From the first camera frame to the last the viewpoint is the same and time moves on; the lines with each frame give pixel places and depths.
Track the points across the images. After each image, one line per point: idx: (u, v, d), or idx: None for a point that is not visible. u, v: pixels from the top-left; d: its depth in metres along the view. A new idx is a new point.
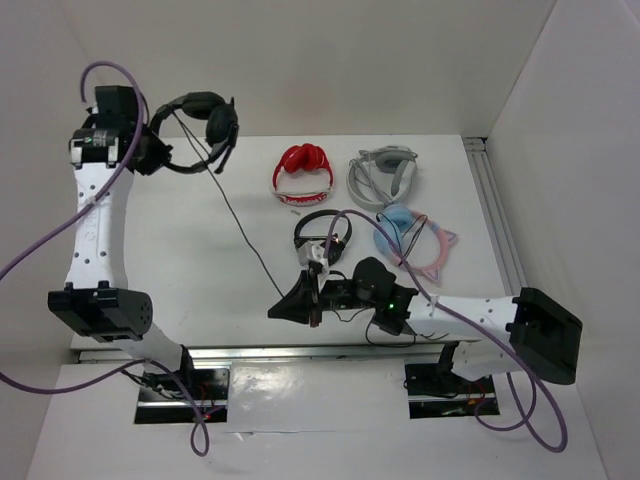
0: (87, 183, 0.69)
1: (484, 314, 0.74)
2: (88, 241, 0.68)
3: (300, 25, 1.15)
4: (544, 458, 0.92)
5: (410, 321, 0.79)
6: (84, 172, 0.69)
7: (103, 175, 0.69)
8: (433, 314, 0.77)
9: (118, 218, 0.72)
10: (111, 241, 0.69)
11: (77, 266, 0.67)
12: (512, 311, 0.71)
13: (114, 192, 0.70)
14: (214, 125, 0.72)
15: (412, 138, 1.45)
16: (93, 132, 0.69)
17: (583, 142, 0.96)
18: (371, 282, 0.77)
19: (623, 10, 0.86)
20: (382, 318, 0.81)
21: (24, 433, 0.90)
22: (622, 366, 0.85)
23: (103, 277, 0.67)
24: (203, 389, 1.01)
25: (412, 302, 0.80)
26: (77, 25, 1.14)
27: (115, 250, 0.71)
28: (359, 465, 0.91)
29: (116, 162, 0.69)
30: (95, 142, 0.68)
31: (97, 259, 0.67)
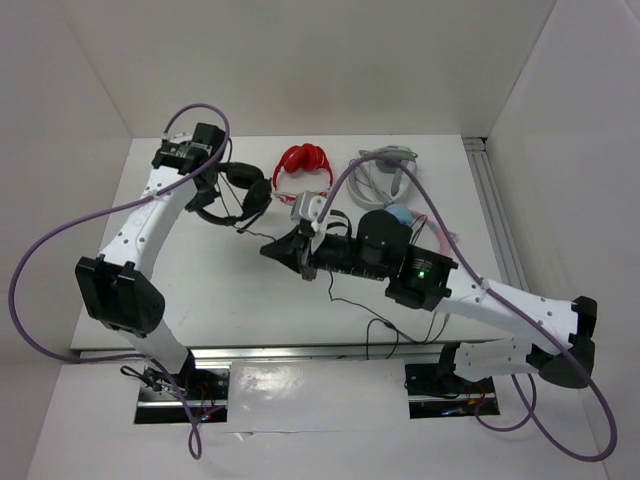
0: (156, 181, 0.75)
1: (543, 315, 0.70)
2: (135, 225, 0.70)
3: (300, 25, 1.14)
4: (544, 458, 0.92)
5: (448, 300, 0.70)
6: (158, 173, 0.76)
7: (172, 179, 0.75)
8: (481, 300, 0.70)
9: (168, 216, 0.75)
10: (153, 231, 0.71)
11: (115, 243, 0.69)
12: (575, 320, 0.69)
13: (175, 195, 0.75)
14: (253, 197, 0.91)
15: (412, 138, 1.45)
16: (179, 147, 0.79)
17: (583, 142, 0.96)
18: (383, 238, 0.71)
19: (623, 10, 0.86)
20: (399, 286, 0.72)
21: (25, 434, 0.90)
22: (622, 366, 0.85)
23: (132, 259, 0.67)
24: (203, 389, 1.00)
25: (451, 278, 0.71)
26: (76, 23, 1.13)
27: (153, 245, 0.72)
28: (360, 465, 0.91)
29: (187, 173, 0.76)
30: (178, 154, 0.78)
31: (134, 241, 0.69)
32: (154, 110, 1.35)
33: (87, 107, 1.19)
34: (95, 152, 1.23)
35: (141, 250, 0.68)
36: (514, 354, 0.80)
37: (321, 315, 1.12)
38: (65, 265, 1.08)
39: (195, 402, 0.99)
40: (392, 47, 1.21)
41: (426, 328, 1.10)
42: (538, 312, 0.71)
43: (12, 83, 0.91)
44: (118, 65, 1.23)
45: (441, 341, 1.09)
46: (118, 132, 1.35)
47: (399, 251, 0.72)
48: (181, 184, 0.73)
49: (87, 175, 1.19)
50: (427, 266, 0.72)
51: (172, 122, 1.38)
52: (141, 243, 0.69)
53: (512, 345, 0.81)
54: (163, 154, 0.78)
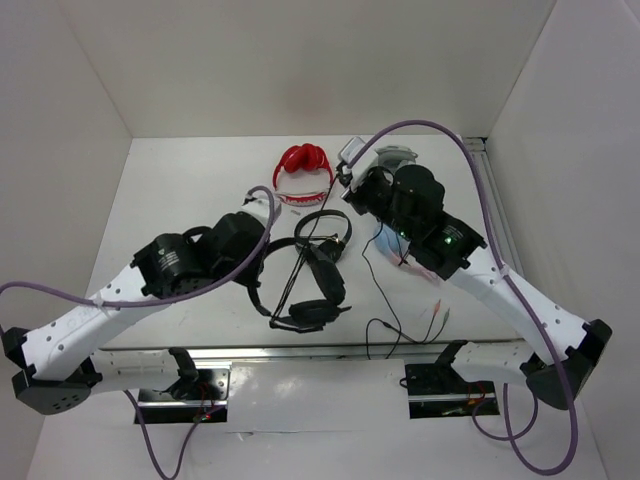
0: (119, 285, 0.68)
1: (550, 319, 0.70)
2: (65, 327, 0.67)
3: (299, 26, 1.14)
4: (545, 459, 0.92)
5: (464, 271, 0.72)
6: (126, 275, 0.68)
7: (132, 291, 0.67)
8: (493, 284, 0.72)
9: (113, 327, 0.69)
10: (79, 342, 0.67)
11: (42, 334, 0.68)
12: (579, 337, 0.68)
13: (126, 310, 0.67)
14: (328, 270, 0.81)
15: (412, 138, 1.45)
16: (172, 249, 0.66)
17: (583, 143, 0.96)
18: (411, 187, 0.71)
19: (623, 11, 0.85)
20: (419, 244, 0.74)
21: (25, 433, 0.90)
22: (622, 367, 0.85)
23: (36, 363, 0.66)
24: (203, 389, 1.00)
25: (475, 253, 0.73)
26: (75, 23, 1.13)
27: (81, 350, 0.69)
28: (359, 464, 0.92)
29: (151, 293, 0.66)
30: (164, 260, 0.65)
31: (50, 347, 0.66)
32: (154, 111, 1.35)
33: (86, 108, 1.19)
34: (95, 153, 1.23)
35: (52, 357, 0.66)
36: (511, 361, 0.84)
37: None
38: (65, 266, 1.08)
39: (195, 402, 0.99)
40: (392, 47, 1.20)
41: (426, 328, 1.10)
42: (546, 315, 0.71)
43: (12, 85, 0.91)
44: (118, 66, 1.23)
45: (441, 341, 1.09)
46: (117, 132, 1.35)
47: (428, 206, 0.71)
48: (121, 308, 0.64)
49: (86, 176, 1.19)
50: (455, 233, 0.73)
51: (172, 122, 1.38)
52: (57, 350, 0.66)
53: (512, 353, 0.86)
54: (149, 254, 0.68)
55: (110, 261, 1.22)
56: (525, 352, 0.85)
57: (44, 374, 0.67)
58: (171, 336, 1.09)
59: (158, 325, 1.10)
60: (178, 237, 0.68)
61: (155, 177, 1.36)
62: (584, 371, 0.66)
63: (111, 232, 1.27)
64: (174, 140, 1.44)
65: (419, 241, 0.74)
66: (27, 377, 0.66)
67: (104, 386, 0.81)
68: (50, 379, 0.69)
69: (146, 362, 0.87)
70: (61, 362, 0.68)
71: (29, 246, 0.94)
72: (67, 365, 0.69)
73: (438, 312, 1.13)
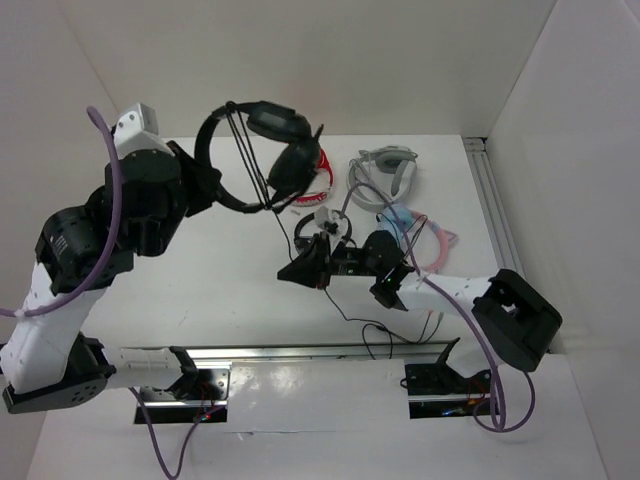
0: (37, 289, 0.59)
1: (460, 288, 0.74)
2: (17, 342, 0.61)
3: (300, 26, 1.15)
4: (544, 459, 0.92)
5: (398, 292, 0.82)
6: (38, 275, 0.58)
7: (45, 292, 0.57)
8: (418, 288, 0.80)
9: (59, 332, 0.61)
10: (33, 356, 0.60)
11: (7, 351, 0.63)
12: (484, 286, 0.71)
13: (51, 315, 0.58)
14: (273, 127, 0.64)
15: (412, 138, 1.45)
16: (64, 230, 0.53)
17: (583, 142, 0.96)
18: (378, 252, 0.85)
19: (624, 11, 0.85)
20: (380, 287, 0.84)
21: (24, 433, 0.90)
22: (622, 367, 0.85)
23: (14, 382, 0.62)
24: (203, 389, 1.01)
25: (406, 278, 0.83)
26: (76, 23, 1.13)
27: (47, 362, 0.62)
28: (359, 464, 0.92)
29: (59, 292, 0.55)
30: (58, 246, 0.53)
31: (14, 364, 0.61)
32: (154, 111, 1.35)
33: (87, 108, 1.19)
34: (95, 153, 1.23)
35: (19, 374, 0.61)
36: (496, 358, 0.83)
37: (321, 315, 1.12)
38: None
39: (195, 402, 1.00)
40: (393, 47, 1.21)
41: (423, 328, 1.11)
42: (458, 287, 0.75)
43: (14, 85, 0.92)
44: (118, 66, 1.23)
45: (440, 341, 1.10)
46: None
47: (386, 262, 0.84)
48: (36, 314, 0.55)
49: (87, 176, 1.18)
50: (398, 274, 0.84)
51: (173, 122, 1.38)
52: (19, 368, 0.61)
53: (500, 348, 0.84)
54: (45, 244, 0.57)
55: None
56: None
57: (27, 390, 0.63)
58: (171, 336, 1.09)
59: (158, 325, 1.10)
60: (77, 209, 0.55)
61: None
62: (493, 309, 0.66)
63: None
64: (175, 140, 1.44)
65: (377, 287, 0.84)
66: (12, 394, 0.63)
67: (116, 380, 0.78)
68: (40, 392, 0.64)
69: (153, 356, 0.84)
70: (30, 377, 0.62)
71: (30, 245, 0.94)
72: (42, 378, 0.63)
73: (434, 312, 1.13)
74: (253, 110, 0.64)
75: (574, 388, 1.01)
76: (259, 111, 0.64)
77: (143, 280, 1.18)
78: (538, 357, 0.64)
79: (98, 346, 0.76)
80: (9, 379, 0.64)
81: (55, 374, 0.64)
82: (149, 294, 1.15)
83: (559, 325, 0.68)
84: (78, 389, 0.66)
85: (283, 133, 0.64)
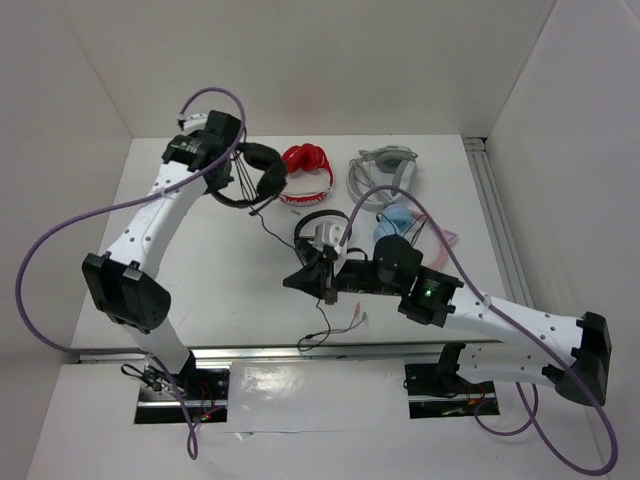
0: (165, 177, 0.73)
1: (545, 330, 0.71)
2: (142, 224, 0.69)
3: (300, 26, 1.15)
4: (545, 458, 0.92)
5: (452, 315, 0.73)
6: (167, 169, 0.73)
7: (180, 175, 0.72)
8: (483, 316, 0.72)
9: (178, 213, 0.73)
10: (160, 230, 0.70)
11: (121, 240, 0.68)
12: (579, 336, 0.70)
13: (184, 192, 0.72)
14: (256, 153, 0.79)
15: (412, 138, 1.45)
16: (191, 140, 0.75)
17: (583, 142, 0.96)
18: (395, 261, 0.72)
19: (624, 11, 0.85)
20: (410, 304, 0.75)
21: (25, 433, 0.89)
22: (622, 367, 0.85)
23: (138, 259, 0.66)
24: (203, 389, 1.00)
25: (456, 295, 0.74)
26: (76, 22, 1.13)
27: (162, 242, 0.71)
28: (360, 464, 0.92)
29: (195, 169, 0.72)
30: (189, 147, 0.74)
31: (143, 241, 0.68)
32: (154, 110, 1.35)
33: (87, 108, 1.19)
34: (95, 153, 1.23)
35: (146, 249, 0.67)
36: (528, 367, 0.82)
37: (321, 315, 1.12)
38: (65, 267, 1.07)
39: (195, 402, 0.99)
40: (393, 47, 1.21)
41: (420, 327, 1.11)
42: (541, 327, 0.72)
43: (13, 84, 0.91)
44: (118, 65, 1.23)
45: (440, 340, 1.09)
46: (117, 131, 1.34)
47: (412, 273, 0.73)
48: (189, 180, 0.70)
49: (87, 176, 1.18)
50: (439, 286, 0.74)
51: (173, 122, 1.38)
52: (146, 242, 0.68)
53: (527, 356, 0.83)
54: (174, 147, 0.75)
55: None
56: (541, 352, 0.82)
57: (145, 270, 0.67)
58: None
59: None
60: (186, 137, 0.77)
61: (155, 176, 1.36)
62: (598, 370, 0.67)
63: (110, 233, 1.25)
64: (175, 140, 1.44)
65: (409, 304, 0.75)
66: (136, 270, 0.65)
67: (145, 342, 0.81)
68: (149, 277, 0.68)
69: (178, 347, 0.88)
70: (152, 255, 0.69)
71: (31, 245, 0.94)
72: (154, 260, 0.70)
73: None
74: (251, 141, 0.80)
75: None
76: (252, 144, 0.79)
77: None
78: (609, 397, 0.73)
79: None
80: (126, 263, 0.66)
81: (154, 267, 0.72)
82: None
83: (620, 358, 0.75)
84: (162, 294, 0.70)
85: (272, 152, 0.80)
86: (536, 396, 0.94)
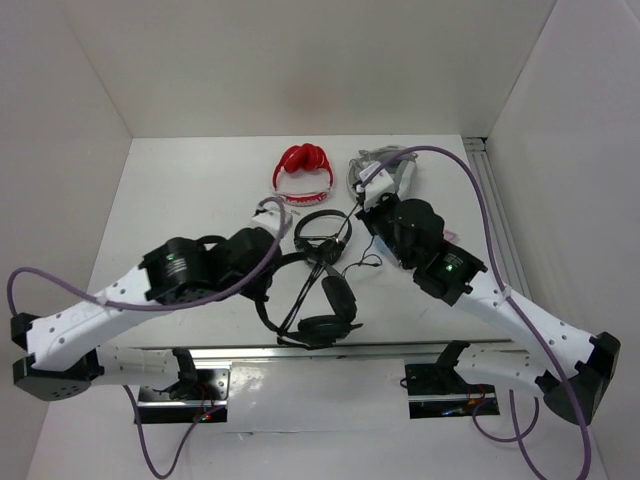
0: (122, 286, 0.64)
1: (556, 337, 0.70)
2: (68, 320, 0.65)
3: (299, 25, 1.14)
4: (545, 459, 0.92)
5: (467, 296, 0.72)
6: (133, 278, 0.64)
7: (135, 295, 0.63)
8: (497, 306, 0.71)
9: (115, 326, 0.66)
10: (78, 337, 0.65)
11: (48, 323, 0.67)
12: (588, 353, 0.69)
13: (127, 311, 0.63)
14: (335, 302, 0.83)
15: (413, 138, 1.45)
16: (179, 256, 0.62)
17: (583, 142, 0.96)
18: (414, 221, 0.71)
19: (624, 10, 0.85)
20: (424, 273, 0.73)
21: (25, 433, 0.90)
22: (623, 367, 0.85)
23: (38, 353, 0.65)
24: (203, 389, 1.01)
25: (476, 279, 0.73)
26: (76, 23, 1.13)
27: (81, 345, 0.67)
28: (360, 464, 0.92)
29: (153, 297, 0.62)
30: (172, 268, 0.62)
31: (54, 338, 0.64)
32: (154, 110, 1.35)
33: (86, 109, 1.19)
34: (95, 154, 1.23)
35: (50, 348, 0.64)
36: (523, 372, 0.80)
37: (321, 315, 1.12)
38: (65, 268, 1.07)
39: (195, 402, 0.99)
40: (393, 46, 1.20)
41: (421, 327, 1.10)
42: (552, 333, 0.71)
43: (12, 85, 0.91)
44: (118, 66, 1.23)
45: (441, 340, 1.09)
46: (118, 132, 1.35)
47: (431, 240, 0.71)
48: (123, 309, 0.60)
49: (87, 177, 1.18)
50: (460, 266, 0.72)
51: (173, 122, 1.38)
52: (56, 343, 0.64)
53: (524, 363, 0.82)
54: (163, 255, 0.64)
55: (109, 263, 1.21)
56: (538, 363, 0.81)
57: (44, 365, 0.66)
58: (171, 336, 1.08)
59: (159, 324, 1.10)
60: (191, 242, 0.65)
61: (155, 176, 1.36)
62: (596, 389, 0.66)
63: (111, 234, 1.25)
64: (174, 140, 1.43)
65: (423, 272, 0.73)
66: (27, 366, 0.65)
67: (103, 378, 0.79)
68: (50, 368, 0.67)
69: (149, 359, 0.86)
70: (57, 354, 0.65)
71: (30, 246, 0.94)
72: (66, 357, 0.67)
73: (433, 308, 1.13)
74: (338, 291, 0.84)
75: None
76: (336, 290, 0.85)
77: None
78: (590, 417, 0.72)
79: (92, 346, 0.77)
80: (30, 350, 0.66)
81: (73, 359, 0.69)
82: None
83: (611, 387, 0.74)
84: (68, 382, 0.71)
85: (341, 303, 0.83)
86: (536, 414, 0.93)
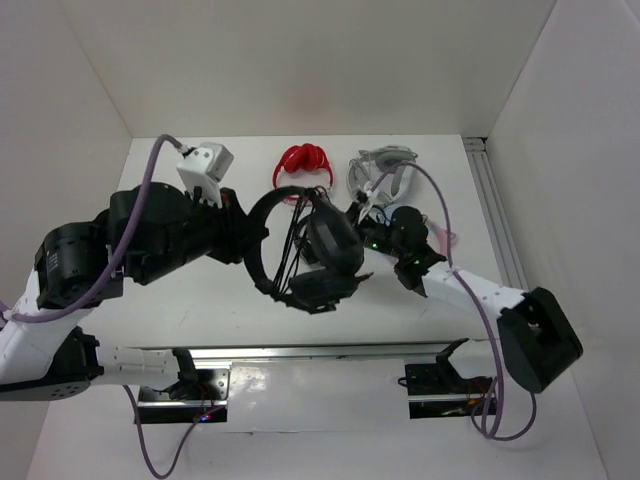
0: (27, 296, 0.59)
1: (490, 294, 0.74)
2: (4, 337, 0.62)
3: (299, 26, 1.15)
4: (545, 460, 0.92)
5: (424, 276, 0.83)
6: (31, 284, 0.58)
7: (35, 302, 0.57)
8: (446, 279, 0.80)
9: (45, 334, 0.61)
10: (14, 353, 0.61)
11: None
12: (516, 300, 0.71)
13: None
14: (326, 241, 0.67)
15: (412, 138, 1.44)
16: (54, 249, 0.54)
17: (583, 141, 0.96)
18: (403, 223, 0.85)
19: (624, 10, 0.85)
20: (402, 266, 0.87)
21: (24, 433, 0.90)
22: (622, 367, 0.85)
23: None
24: (203, 389, 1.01)
25: (435, 265, 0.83)
26: (76, 22, 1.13)
27: (29, 359, 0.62)
28: (360, 464, 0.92)
29: (43, 303, 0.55)
30: (50, 263, 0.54)
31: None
32: (154, 110, 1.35)
33: (86, 109, 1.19)
34: (95, 153, 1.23)
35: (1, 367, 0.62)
36: None
37: (321, 315, 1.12)
38: None
39: (195, 402, 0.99)
40: (393, 47, 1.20)
41: (421, 328, 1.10)
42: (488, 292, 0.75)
43: (12, 85, 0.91)
44: (118, 66, 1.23)
45: (441, 340, 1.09)
46: (117, 131, 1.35)
47: (412, 240, 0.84)
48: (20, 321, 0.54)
49: (87, 176, 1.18)
50: (425, 259, 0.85)
51: (173, 122, 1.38)
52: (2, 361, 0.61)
53: None
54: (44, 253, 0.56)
55: None
56: None
57: (9, 381, 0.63)
58: (171, 336, 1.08)
59: (159, 324, 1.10)
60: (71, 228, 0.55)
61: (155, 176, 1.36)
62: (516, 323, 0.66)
63: None
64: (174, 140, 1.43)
65: (400, 264, 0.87)
66: None
67: (102, 378, 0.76)
68: (20, 381, 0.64)
69: (149, 360, 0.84)
70: (8, 374, 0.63)
71: (31, 246, 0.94)
72: (23, 374, 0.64)
73: (433, 308, 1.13)
74: (329, 230, 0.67)
75: (574, 386, 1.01)
76: (323, 223, 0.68)
77: None
78: (546, 380, 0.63)
79: (92, 344, 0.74)
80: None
81: (38, 370, 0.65)
82: (149, 293, 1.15)
83: (579, 356, 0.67)
84: (59, 386, 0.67)
85: (337, 258, 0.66)
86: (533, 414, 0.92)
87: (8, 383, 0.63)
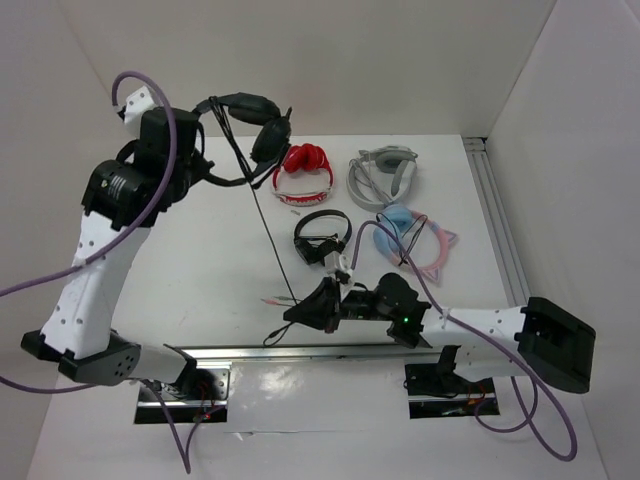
0: (88, 236, 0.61)
1: (493, 324, 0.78)
2: (70, 302, 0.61)
3: (300, 25, 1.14)
4: (545, 460, 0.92)
5: (422, 333, 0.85)
6: (90, 224, 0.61)
7: (105, 234, 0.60)
8: (445, 327, 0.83)
9: (117, 274, 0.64)
10: (92, 307, 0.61)
11: (55, 323, 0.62)
12: (521, 321, 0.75)
13: (112, 255, 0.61)
14: (253, 108, 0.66)
15: (412, 137, 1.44)
16: (111, 176, 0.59)
17: (583, 140, 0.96)
18: (396, 300, 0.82)
19: (624, 9, 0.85)
20: (398, 330, 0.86)
21: (24, 433, 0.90)
22: (622, 367, 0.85)
23: (72, 346, 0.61)
24: (203, 389, 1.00)
25: (426, 315, 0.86)
26: (76, 20, 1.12)
27: (101, 316, 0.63)
28: (360, 464, 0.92)
29: (122, 225, 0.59)
30: (112, 187, 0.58)
31: (72, 325, 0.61)
32: None
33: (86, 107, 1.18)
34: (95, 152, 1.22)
35: (79, 333, 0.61)
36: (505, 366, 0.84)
37: None
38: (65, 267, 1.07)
39: (195, 402, 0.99)
40: (393, 46, 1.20)
41: None
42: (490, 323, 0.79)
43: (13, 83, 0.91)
44: (118, 65, 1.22)
45: None
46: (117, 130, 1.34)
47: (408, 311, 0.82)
48: (113, 243, 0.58)
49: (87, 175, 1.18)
50: (415, 315, 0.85)
51: None
52: (78, 326, 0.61)
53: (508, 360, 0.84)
54: (94, 190, 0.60)
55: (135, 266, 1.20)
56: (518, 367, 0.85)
57: (87, 350, 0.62)
58: (170, 336, 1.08)
59: (158, 325, 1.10)
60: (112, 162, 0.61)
61: None
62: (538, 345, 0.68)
63: None
64: None
65: (396, 329, 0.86)
66: (68, 361, 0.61)
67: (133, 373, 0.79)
68: (94, 352, 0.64)
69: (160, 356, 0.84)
70: (87, 337, 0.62)
71: (33, 245, 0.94)
72: (95, 341, 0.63)
73: None
74: (239, 99, 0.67)
75: None
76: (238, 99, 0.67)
77: (143, 279, 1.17)
78: (588, 378, 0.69)
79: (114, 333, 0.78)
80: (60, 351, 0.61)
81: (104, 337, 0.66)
82: (149, 292, 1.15)
83: (593, 336, 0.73)
84: (120, 358, 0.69)
85: (259, 111, 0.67)
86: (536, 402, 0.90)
87: (86, 356, 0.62)
